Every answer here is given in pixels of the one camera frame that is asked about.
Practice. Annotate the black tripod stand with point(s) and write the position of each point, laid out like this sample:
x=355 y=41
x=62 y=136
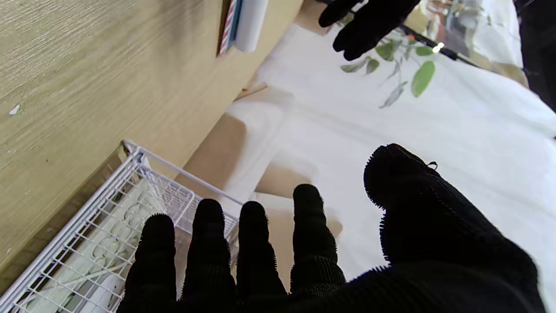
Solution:
x=434 y=43

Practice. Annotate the green plant in beige pot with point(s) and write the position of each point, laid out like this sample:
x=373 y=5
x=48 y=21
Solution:
x=422 y=78

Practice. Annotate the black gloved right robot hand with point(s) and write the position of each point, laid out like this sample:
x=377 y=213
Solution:
x=434 y=243

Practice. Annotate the cream keyboard with round keys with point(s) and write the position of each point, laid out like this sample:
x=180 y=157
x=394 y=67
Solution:
x=100 y=261

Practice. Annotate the blue striped mouse pad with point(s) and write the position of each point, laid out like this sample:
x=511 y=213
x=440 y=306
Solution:
x=247 y=21

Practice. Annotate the black stand post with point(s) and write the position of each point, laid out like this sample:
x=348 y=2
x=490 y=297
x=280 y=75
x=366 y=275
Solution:
x=538 y=48

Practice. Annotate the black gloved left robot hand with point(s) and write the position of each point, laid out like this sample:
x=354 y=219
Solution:
x=373 y=21

